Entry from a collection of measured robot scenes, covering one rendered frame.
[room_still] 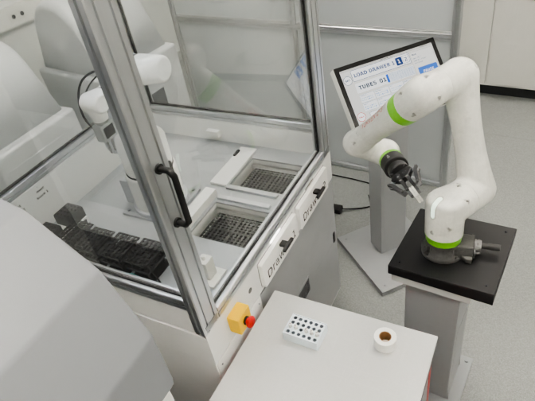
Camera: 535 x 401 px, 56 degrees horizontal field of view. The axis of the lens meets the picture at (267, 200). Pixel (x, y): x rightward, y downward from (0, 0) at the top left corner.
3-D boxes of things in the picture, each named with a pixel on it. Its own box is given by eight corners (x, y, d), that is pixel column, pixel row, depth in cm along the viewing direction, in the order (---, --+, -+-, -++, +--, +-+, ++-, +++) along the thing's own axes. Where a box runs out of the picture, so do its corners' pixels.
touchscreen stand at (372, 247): (452, 265, 278) (471, 101, 215) (382, 296, 269) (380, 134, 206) (400, 216, 316) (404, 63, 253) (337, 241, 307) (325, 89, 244)
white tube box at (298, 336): (328, 331, 166) (327, 324, 163) (318, 351, 160) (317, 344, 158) (294, 320, 171) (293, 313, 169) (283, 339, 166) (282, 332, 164)
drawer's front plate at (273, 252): (298, 234, 196) (296, 212, 189) (266, 288, 177) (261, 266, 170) (294, 233, 197) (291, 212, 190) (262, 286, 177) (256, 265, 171)
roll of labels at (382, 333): (396, 335, 161) (396, 327, 158) (396, 353, 155) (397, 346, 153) (373, 334, 162) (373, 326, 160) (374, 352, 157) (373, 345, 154)
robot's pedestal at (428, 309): (473, 360, 232) (494, 242, 185) (454, 416, 214) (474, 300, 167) (409, 337, 247) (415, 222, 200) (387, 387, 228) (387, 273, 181)
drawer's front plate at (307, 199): (328, 186, 217) (326, 165, 210) (302, 230, 197) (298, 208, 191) (324, 186, 217) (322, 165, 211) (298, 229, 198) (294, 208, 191)
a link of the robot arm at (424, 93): (461, 94, 151) (440, 60, 152) (432, 110, 146) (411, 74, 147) (424, 118, 168) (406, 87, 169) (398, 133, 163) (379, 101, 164)
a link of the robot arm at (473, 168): (506, 200, 176) (486, 49, 156) (477, 220, 170) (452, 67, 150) (474, 193, 187) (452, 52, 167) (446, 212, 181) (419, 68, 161)
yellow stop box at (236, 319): (254, 319, 164) (250, 305, 160) (244, 336, 159) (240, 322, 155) (240, 314, 166) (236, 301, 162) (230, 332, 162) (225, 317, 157)
